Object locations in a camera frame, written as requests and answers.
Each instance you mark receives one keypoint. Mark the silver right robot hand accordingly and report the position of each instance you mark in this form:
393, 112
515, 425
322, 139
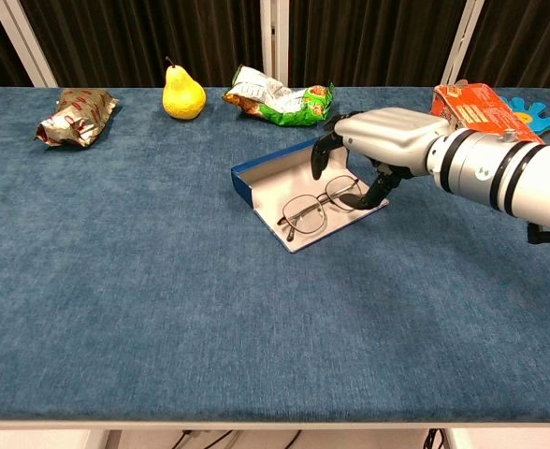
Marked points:
392, 138

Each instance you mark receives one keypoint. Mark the blue-edged cardboard box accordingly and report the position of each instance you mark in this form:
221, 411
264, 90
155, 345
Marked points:
275, 187

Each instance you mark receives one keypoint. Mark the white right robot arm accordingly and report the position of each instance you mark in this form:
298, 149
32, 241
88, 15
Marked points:
513, 173

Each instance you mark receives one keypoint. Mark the orange carton box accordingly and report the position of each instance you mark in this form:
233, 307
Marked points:
481, 105

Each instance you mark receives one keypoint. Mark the blue hand clapper toy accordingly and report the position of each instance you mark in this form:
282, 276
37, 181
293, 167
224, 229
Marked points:
544, 119

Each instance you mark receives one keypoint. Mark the green snack bag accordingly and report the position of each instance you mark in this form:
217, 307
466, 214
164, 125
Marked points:
284, 105

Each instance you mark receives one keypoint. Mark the thin metal eyeglasses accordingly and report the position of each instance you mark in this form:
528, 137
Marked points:
290, 208

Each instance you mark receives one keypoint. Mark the yellow pear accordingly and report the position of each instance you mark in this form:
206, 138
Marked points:
183, 98

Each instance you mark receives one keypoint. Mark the blue table mat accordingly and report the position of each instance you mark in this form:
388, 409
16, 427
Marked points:
163, 304

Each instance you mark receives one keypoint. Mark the brown foil snack bag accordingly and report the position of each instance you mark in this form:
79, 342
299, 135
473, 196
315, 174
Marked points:
76, 117

